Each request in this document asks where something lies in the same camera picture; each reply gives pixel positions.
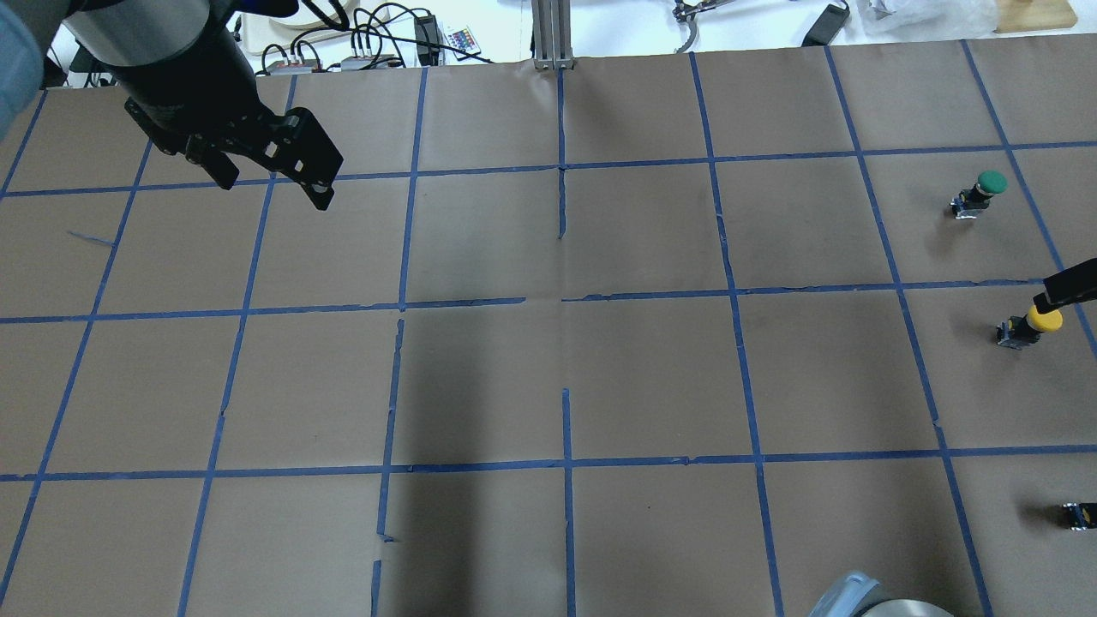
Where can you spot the black power adapter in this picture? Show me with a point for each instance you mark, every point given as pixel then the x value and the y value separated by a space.
pixel 829 23

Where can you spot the yellow push button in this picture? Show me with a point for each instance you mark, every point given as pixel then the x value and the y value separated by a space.
pixel 1022 331

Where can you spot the aluminium frame post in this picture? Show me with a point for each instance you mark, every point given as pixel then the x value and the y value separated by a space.
pixel 551 35

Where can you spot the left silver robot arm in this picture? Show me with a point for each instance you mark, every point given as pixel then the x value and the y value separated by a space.
pixel 116 33

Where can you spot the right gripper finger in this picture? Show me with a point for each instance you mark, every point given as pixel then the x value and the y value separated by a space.
pixel 1070 286

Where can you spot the clear plastic bag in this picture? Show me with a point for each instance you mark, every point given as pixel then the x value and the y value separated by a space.
pixel 929 19

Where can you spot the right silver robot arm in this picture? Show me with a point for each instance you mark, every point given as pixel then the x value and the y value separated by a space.
pixel 857 594

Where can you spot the small remote control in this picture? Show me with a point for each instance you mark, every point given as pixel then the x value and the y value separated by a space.
pixel 463 40

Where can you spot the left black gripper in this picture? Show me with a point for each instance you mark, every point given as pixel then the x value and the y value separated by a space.
pixel 190 84

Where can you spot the wooden board stand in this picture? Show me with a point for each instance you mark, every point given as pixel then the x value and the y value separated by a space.
pixel 1034 16

